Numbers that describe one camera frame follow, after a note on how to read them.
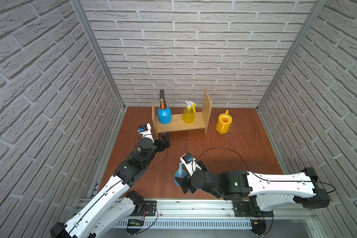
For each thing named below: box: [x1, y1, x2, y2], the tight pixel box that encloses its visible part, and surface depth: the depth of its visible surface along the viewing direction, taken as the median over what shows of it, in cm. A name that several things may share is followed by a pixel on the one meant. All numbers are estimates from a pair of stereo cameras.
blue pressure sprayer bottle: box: [157, 89, 173, 125], surface depth 96 cm
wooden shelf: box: [151, 88, 213, 137], surface depth 102 cm
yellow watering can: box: [215, 109, 233, 135], surface depth 100 cm
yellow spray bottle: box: [182, 100, 197, 124], surface depth 97 cm
